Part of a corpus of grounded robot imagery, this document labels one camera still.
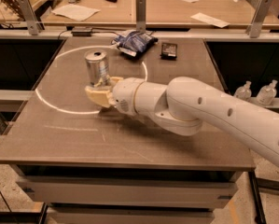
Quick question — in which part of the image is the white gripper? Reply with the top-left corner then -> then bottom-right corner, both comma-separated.
85,77 -> 145,116

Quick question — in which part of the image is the silver blue redbull can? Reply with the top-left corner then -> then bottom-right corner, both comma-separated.
84,49 -> 110,86

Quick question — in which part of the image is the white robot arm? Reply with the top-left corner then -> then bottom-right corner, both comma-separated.
85,77 -> 279,167

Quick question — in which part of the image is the blue chip bag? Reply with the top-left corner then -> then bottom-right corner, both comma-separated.
111,30 -> 158,57

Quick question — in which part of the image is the black power adapter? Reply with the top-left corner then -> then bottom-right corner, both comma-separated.
72,27 -> 92,36

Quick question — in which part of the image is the small black snack packet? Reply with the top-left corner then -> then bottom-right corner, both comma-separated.
160,43 -> 177,60

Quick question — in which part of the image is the white paper sheet left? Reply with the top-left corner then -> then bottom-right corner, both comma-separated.
52,4 -> 99,21

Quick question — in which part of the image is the white drawer cabinet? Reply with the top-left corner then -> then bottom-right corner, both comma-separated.
11,164 -> 244,224

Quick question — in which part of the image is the white paper strip right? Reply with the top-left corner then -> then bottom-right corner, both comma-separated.
191,13 -> 230,28

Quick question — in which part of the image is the left sanitizer bottle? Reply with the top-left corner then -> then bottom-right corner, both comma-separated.
234,81 -> 252,101

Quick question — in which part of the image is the sanitizer bottle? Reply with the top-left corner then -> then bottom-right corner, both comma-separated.
234,81 -> 252,101
257,79 -> 278,105

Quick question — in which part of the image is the right sanitizer bottle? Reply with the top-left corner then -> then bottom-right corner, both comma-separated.
257,79 -> 278,105

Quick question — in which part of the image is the middle metal bracket post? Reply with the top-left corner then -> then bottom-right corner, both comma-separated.
135,0 -> 146,32

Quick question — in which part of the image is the metal bracket post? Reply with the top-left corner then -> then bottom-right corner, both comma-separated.
135,0 -> 146,32
18,0 -> 41,35
246,0 -> 272,38

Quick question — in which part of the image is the left metal bracket post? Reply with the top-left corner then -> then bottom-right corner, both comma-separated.
18,0 -> 41,35

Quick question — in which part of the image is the black floor cable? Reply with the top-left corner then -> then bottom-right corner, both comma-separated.
0,176 -> 14,213

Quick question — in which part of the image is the right metal bracket post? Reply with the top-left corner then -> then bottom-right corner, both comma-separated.
246,0 -> 272,38

